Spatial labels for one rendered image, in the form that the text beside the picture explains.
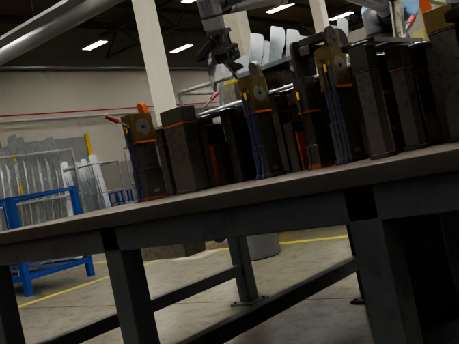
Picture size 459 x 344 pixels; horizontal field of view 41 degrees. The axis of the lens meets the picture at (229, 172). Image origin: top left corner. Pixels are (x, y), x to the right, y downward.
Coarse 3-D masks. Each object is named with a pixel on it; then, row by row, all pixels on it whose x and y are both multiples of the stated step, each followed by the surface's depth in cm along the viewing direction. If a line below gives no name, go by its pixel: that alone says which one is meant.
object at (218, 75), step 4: (216, 68) 212; (220, 68) 211; (216, 72) 211; (220, 72) 210; (212, 76) 211; (216, 76) 211; (220, 76) 210; (224, 76) 209; (212, 80) 211; (216, 80) 211; (220, 80) 210; (212, 84) 212; (216, 84) 212; (216, 88) 212
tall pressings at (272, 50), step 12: (252, 36) 693; (276, 36) 676; (288, 36) 668; (300, 36) 658; (252, 48) 690; (264, 48) 683; (276, 48) 674; (288, 48) 666; (240, 60) 696; (252, 60) 688; (264, 60) 681; (228, 72) 728
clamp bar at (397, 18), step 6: (390, 0) 203; (396, 0) 205; (390, 6) 206; (396, 6) 205; (402, 6) 205; (396, 12) 205; (402, 12) 204; (396, 18) 205; (402, 18) 203; (396, 24) 205; (402, 24) 203; (396, 30) 205; (402, 30) 202; (396, 36) 204; (402, 36) 202
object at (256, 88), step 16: (240, 80) 207; (256, 80) 207; (240, 96) 208; (256, 96) 206; (256, 112) 205; (256, 128) 207; (272, 128) 210; (256, 144) 206; (272, 144) 209; (256, 160) 207; (272, 160) 207; (256, 176) 208; (272, 176) 206
